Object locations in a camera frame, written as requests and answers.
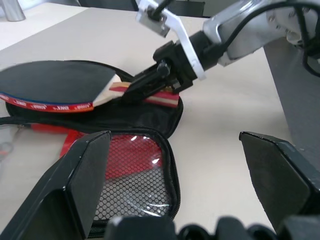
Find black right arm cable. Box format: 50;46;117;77
202;0;320;78

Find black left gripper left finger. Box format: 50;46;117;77
0;129;112;240

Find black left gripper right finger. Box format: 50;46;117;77
238;130;320;233

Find silver metal cylinder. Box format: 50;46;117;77
0;0;27;22

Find black camera cable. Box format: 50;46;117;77
149;0;176;18

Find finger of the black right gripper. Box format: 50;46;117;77
129;63;163;87
119;78;177;105

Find black and red table tennis paddle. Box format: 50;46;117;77
0;59;181;115

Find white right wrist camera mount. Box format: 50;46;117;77
135;0;208;81

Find black zip paddle case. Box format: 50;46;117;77
0;59;185;238

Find dark grey panel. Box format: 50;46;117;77
262;37;320;177

